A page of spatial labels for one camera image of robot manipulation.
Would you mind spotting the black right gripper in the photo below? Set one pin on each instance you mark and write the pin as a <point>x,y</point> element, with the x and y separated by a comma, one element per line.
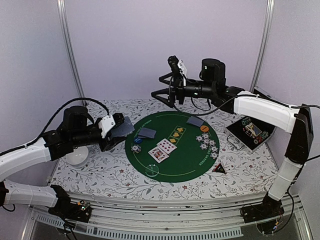
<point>177,89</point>

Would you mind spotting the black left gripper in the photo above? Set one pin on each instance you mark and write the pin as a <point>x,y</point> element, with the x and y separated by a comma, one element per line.
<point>108,144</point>

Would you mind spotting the deck of playing cards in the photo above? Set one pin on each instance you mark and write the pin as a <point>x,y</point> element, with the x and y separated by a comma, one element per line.
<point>124,129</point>

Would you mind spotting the stack of poker chips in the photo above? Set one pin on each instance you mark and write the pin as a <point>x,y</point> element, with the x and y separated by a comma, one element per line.
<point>135,148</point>

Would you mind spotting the blue small blind button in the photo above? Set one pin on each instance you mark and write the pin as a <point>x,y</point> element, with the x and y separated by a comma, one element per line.
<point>137,140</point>

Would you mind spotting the clear round dealer button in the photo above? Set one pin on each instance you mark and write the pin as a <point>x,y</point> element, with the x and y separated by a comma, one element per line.
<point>152,170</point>

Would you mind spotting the face up king card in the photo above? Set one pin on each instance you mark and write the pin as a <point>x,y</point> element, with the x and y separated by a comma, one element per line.
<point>158,154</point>

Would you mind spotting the face up ten diamonds card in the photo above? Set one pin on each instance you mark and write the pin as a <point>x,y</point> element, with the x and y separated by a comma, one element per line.
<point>166,146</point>

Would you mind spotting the orange big blind button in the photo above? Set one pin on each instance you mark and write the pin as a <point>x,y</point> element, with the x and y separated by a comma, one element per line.
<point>204,128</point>

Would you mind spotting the black red triangular card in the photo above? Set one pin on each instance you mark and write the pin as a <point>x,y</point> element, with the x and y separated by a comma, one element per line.
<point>219,168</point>

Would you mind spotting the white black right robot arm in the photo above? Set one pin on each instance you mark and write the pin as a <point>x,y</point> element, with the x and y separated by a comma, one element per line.
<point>293,119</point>

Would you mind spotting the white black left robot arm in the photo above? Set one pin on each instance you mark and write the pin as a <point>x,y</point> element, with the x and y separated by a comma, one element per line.
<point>78,129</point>

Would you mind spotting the white ceramic bowl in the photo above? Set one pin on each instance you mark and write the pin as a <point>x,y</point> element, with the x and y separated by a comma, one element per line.
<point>78,156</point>

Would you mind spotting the round green poker mat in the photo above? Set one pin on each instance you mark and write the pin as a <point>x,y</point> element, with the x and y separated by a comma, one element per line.
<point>187,162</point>

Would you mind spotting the aluminium poker chip case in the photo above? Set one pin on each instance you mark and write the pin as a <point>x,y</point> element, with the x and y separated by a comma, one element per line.
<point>248,133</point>

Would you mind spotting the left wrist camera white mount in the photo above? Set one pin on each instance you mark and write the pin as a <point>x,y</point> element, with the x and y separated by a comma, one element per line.
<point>110,122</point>

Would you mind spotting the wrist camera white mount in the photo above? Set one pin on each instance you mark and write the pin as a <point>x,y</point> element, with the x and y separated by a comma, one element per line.
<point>178,68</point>
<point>110,122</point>

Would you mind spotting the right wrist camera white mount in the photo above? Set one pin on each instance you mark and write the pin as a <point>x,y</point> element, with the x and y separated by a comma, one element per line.
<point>178,68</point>

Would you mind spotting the aluminium front rail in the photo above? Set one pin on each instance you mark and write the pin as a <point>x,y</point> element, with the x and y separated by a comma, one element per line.
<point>200,219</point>

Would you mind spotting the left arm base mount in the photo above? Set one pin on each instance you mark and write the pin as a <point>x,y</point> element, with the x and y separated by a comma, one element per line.
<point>66,210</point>

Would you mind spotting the left aluminium frame post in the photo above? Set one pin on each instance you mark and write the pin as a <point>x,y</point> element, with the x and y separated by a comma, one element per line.
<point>61,7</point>

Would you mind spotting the aluminium frame post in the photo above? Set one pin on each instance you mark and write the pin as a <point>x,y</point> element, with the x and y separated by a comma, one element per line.
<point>268,18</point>
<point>61,7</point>

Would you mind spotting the right aluminium frame post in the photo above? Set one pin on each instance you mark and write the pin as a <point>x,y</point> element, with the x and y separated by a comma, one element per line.
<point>268,18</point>

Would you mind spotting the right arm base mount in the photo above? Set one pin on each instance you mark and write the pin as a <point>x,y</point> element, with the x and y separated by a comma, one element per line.
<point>270,210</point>

